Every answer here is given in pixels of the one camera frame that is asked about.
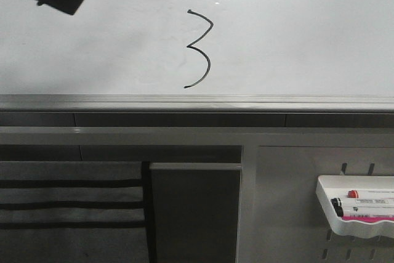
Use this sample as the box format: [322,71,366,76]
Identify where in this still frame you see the white metal whiteboard stand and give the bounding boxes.
[1,111,393,262]

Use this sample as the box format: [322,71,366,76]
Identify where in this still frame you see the red capped whiteboard marker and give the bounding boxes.
[347,190,394,199]

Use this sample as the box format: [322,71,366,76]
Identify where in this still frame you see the pink whiteboard marker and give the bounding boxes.
[342,216,394,223]

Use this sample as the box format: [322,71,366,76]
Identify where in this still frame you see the grey fabric black striped organizer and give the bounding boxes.
[1,161,157,262]

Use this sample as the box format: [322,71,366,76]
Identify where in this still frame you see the white pegboard panel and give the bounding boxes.
[252,147,393,262]

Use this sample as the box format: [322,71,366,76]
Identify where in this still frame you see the black capped marker upper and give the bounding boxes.
[331,197,393,208]

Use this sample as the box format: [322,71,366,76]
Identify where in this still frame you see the black capped marker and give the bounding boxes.
[334,206,393,218]
[331,197,393,208]

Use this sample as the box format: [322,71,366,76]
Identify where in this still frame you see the black capped marker lower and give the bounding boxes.
[334,206,393,218]

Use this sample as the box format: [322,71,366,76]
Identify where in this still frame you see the white marker tray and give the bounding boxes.
[315,175,393,239]

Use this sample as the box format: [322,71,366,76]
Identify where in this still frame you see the white whiteboard with aluminium frame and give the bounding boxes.
[1,0,393,111]

